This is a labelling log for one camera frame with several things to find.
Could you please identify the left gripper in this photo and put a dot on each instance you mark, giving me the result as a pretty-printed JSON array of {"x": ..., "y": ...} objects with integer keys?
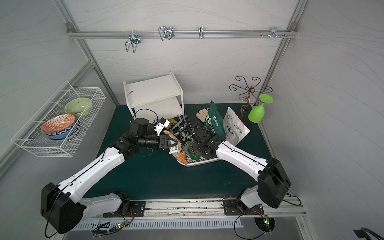
[{"x": 162, "y": 141}]

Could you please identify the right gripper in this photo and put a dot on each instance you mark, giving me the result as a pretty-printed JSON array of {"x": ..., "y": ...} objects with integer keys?
[{"x": 197, "y": 137}]

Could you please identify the orange snack bag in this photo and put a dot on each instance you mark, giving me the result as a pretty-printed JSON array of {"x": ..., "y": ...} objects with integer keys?
[{"x": 177, "y": 151}]

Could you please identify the black white fertilizer bag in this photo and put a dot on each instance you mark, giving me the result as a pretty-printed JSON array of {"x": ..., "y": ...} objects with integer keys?
[{"x": 182, "y": 130}]

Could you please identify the white perforated plastic basket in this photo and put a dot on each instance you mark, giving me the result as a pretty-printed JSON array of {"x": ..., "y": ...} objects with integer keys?
[{"x": 190, "y": 162}]

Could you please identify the white green fertilizer bag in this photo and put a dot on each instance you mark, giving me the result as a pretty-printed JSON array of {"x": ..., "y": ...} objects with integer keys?
[{"x": 235, "y": 129}]

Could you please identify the dark green soil bag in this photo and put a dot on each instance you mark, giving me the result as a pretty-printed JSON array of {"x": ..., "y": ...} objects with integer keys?
[{"x": 214, "y": 122}]

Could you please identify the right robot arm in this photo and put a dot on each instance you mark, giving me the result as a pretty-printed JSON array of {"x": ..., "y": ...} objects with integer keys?
[{"x": 272, "y": 180}]

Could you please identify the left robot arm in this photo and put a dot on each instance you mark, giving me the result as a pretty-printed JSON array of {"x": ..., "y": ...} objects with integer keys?
[{"x": 64, "y": 206}]

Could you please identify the white two-tier shelf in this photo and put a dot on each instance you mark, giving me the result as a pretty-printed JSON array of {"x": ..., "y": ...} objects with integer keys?
[{"x": 160, "y": 97}]

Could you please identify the white work glove red cuff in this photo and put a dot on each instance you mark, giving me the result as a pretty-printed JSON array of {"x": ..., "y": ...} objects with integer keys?
[{"x": 202, "y": 115}]

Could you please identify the green plastic wine glass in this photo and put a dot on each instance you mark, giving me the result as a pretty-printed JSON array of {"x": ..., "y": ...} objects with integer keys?
[{"x": 257, "y": 114}]

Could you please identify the copper scroll stand rod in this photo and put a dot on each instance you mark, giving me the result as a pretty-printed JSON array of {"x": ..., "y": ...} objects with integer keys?
[{"x": 247, "y": 93}]

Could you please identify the light green bowl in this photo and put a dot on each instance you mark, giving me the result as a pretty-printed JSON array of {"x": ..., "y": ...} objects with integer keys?
[{"x": 80, "y": 107}]

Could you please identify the blue bowl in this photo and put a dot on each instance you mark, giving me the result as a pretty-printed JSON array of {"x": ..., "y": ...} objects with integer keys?
[{"x": 69, "y": 133}]

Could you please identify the metal double hook left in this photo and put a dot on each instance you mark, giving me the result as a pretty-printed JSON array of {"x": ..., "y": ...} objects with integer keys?
[{"x": 133, "y": 42}]

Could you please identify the metal double hook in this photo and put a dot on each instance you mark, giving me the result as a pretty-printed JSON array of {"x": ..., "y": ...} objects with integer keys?
[
  {"x": 166, "y": 33},
  {"x": 133, "y": 42}
]

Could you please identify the orange patterned bowl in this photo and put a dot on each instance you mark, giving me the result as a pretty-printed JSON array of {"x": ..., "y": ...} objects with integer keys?
[{"x": 58, "y": 123}]

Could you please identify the metal double hook middle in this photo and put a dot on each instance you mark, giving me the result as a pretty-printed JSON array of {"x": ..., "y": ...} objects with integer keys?
[{"x": 166, "y": 33}]

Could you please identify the metal clip hook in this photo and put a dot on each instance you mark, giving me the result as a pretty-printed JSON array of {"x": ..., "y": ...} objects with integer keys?
[{"x": 201, "y": 32}]

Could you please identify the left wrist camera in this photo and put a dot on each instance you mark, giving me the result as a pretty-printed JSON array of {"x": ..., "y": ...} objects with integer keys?
[{"x": 161, "y": 125}]

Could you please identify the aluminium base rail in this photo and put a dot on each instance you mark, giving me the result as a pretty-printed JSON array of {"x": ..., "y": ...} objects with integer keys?
[{"x": 211, "y": 208}]

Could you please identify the white slotted cable duct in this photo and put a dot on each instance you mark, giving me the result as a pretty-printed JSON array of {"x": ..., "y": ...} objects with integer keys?
[{"x": 166, "y": 224}]

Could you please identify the white wire wall basket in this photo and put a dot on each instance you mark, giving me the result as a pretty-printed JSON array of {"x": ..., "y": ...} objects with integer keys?
[{"x": 30, "y": 137}]

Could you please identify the metal bracket hook right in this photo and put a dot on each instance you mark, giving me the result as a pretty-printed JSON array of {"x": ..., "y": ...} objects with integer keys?
[{"x": 274, "y": 34}]

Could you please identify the horizontal aluminium rail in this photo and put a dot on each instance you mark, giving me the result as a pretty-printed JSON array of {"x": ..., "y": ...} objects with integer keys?
[{"x": 179, "y": 34}]

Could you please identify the aluminium frame post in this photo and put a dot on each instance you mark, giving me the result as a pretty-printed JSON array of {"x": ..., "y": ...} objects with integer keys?
[{"x": 291, "y": 27}]

